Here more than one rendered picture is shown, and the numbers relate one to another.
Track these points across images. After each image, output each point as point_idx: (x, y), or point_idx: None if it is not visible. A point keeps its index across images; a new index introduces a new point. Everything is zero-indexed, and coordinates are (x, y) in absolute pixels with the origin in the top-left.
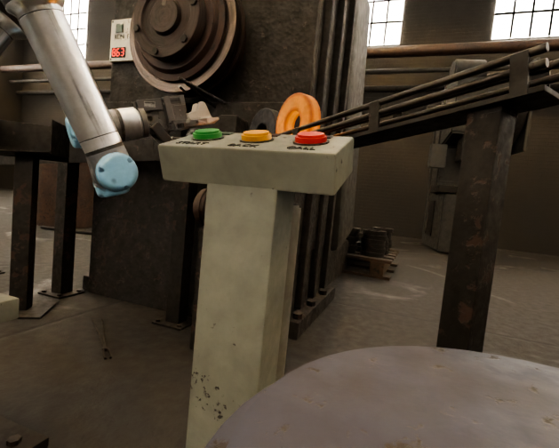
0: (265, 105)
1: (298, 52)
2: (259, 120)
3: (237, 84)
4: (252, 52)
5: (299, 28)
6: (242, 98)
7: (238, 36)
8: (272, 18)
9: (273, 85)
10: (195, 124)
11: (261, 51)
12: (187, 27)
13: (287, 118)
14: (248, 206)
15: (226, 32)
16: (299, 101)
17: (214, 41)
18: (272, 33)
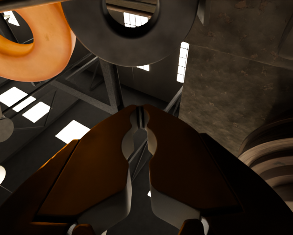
0: (241, 52)
1: (197, 93)
2: (146, 44)
3: None
4: (254, 117)
5: (195, 112)
6: None
7: (247, 145)
8: (221, 131)
9: (235, 72)
10: None
11: (241, 113)
12: None
13: (33, 41)
14: None
15: (253, 161)
16: (9, 69)
17: (272, 166)
18: (223, 120)
